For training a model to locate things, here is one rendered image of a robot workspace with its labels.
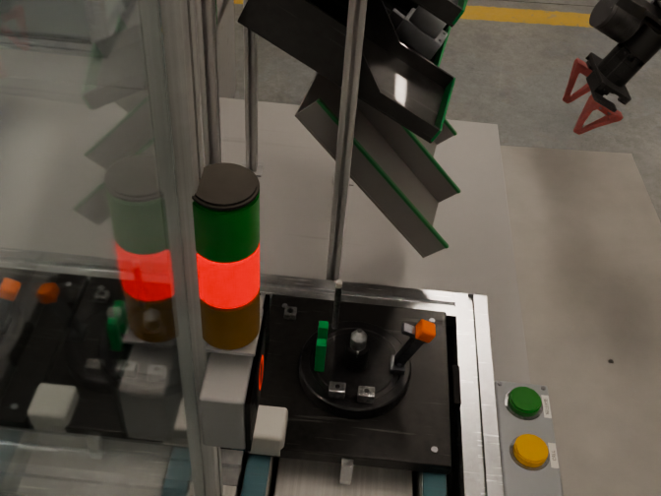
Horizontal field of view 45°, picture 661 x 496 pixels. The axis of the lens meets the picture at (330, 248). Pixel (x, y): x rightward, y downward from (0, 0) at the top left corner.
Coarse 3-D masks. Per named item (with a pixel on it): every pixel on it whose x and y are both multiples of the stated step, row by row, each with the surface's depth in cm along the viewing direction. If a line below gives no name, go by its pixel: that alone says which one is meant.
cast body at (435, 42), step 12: (396, 12) 112; (420, 12) 109; (396, 24) 113; (408, 24) 110; (420, 24) 110; (432, 24) 109; (444, 24) 109; (408, 36) 112; (420, 36) 111; (432, 36) 110; (444, 36) 112; (420, 48) 112; (432, 48) 111
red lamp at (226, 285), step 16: (256, 256) 59; (208, 272) 59; (224, 272) 58; (240, 272) 59; (256, 272) 61; (208, 288) 60; (224, 288) 60; (240, 288) 60; (256, 288) 62; (224, 304) 61; (240, 304) 61
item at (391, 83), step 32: (256, 0) 92; (288, 0) 91; (320, 0) 104; (256, 32) 95; (288, 32) 94; (320, 32) 93; (384, 32) 105; (320, 64) 96; (384, 64) 104; (416, 64) 107; (384, 96) 97; (416, 96) 104; (448, 96) 104; (416, 128) 99
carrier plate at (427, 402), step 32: (288, 320) 106; (320, 320) 106; (352, 320) 106; (384, 320) 107; (416, 320) 107; (288, 352) 102; (416, 352) 103; (288, 384) 98; (416, 384) 99; (448, 384) 100; (288, 416) 95; (320, 416) 95; (384, 416) 96; (416, 416) 96; (448, 416) 96; (288, 448) 92; (320, 448) 92; (352, 448) 92; (384, 448) 92; (416, 448) 93; (448, 448) 93
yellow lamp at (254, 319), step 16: (208, 304) 62; (256, 304) 63; (208, 320) 63; (224, 320) 62; (240, 320) 62; (256, 320) 64; (208, 336) 64; (224, 336) 63; (240, 336) 64; (256, 336) 66
